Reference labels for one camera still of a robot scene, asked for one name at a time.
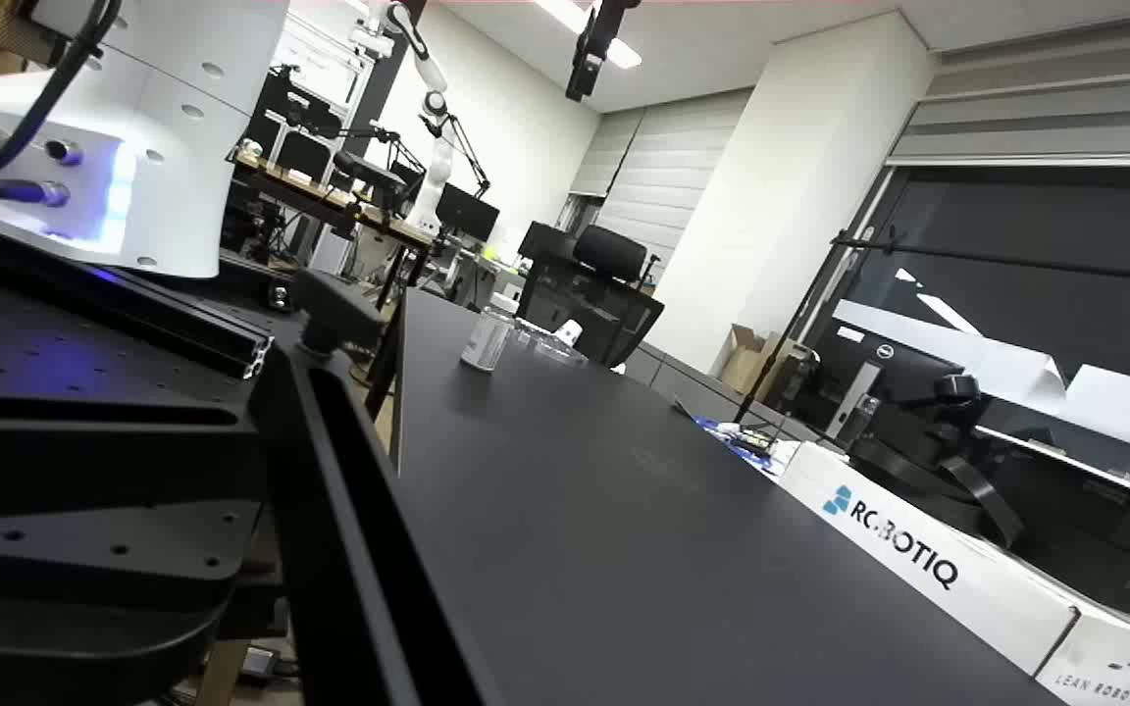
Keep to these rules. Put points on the white roller blind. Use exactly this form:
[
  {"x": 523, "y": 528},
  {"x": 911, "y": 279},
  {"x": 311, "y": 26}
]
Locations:
[{"x": 667, "y": 168}]

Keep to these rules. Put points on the small white-labelled glass bottle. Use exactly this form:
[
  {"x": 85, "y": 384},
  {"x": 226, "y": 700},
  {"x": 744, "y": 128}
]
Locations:
[{"x": 486, "y": 343}]

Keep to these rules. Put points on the black computer monitor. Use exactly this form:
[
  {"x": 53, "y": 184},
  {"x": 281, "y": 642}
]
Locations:
[{"x": 468, "y": 213}]

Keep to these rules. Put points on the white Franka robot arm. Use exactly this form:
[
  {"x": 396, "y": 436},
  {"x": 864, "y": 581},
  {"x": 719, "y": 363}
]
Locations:
[{"x": 185, "y": 132}]

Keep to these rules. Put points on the white Robotiq cardboard box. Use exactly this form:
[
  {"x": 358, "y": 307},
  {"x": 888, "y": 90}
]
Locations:
[{"x": 919, "y": 551}]

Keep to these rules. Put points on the black lab equipment pile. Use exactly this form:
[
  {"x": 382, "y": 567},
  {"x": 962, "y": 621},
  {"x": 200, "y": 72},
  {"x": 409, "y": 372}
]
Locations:
[{"x": 316, "y": 143}]

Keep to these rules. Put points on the black ceiling-hung camera mount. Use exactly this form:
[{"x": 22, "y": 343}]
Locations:
[{"x": 586, "y": 60}]

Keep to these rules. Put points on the grey window blind cassette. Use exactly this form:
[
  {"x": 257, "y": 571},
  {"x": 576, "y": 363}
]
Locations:
[{"x": 1049, "y": 117}]

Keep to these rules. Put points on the brown cardboard box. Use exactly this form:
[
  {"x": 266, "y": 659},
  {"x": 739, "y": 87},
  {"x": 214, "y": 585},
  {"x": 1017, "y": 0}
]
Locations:
[{"x": 746, "y": 358}]

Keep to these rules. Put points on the wooden desk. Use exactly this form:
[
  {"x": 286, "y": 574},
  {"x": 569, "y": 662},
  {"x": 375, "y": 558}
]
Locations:
[{"x": 331, "y": 198}]

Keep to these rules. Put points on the black boxy device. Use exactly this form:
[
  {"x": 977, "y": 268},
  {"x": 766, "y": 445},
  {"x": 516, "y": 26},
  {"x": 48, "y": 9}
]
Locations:
[{"x": 919, "y": 445}]

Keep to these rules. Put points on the black equipment case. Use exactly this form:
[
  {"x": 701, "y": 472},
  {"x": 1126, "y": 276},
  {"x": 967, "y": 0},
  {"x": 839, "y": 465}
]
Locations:
[{"x": 1114, "y": 533}]

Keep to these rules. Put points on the ceiling light panel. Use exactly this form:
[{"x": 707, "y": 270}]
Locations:
[{"x": 623, "y": 57}]

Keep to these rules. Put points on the black office chair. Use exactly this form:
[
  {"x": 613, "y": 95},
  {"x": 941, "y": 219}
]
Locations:
[
  {"x": 541, "y": 239},
  {"x": 610, "y": 257}
]

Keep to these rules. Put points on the black robot mounting stand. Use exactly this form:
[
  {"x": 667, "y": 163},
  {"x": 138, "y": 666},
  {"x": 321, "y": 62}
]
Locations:
[{"x": 66, "y": 432}]

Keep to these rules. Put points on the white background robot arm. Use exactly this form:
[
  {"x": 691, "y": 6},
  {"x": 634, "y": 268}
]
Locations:
[{"x": 438, "y": 108}]

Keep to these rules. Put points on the black rod stand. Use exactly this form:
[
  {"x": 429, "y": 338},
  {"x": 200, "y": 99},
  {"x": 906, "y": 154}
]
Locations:
[{"x": 846, "y": 236}]

